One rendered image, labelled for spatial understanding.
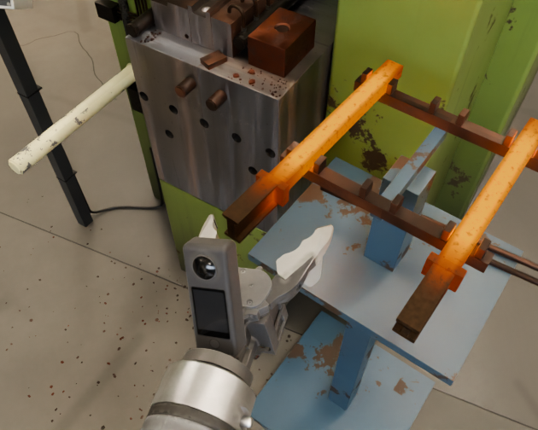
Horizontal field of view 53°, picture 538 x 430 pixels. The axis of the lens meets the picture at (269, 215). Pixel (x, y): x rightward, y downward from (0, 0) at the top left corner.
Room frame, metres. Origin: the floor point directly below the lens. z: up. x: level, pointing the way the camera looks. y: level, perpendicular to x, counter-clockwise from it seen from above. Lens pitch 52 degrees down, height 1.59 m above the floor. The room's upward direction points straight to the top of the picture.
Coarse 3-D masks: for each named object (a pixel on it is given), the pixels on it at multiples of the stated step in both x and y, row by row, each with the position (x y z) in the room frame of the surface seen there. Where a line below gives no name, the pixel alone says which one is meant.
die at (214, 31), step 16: (160, 0) 1.02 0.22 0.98; (176, 0) 1.01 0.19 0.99; (192, 0) 1.01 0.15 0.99; (224, 0) 0.99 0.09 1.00; (240, 0) 1.00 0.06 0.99; (272, 0) 1.05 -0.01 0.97; (160, 16) 1.02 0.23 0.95; (176, 16) 0.99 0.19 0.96; (192, 16) 0.97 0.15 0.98; (208, 16) 0.95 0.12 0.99; (224, 16) 0.95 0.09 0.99; (240, 16) 0.95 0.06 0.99; (176, 32) 0.99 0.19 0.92; (192, 32) 0.97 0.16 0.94; (208, 32) 0.95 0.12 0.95; (224, 32) 0.93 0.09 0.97; (208, 48) 0.95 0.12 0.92; (224, 48) 0.93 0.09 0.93
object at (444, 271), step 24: (528, 144) 0.55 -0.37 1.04; (504, 168) 0.50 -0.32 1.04; (504, 192) 0.46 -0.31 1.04; (480, 216) 0.42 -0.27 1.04; (456, 240) 0.38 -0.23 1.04; (432, 264) 0.35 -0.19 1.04; (456, 264) 0.34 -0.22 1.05; (432, 288) 0.31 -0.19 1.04; (456, 288) 0.33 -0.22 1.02; (408, 312) 0.28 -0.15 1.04; (432, 312) 0.30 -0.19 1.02; (408, 336) 0.27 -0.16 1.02
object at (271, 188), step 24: (384, 72) 0.71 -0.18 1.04; (360, 96) 0.65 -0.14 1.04; (336, 120) 0.60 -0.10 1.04; (312, 144) 0.55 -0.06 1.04; (288, 168) 0.50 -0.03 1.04; (264, 192) 0.45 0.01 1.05; (288, 192) 0.47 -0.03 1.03; (240, 216) 0.41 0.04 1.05; (264, 216) 0.44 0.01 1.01; (240, 240) 0.40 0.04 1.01
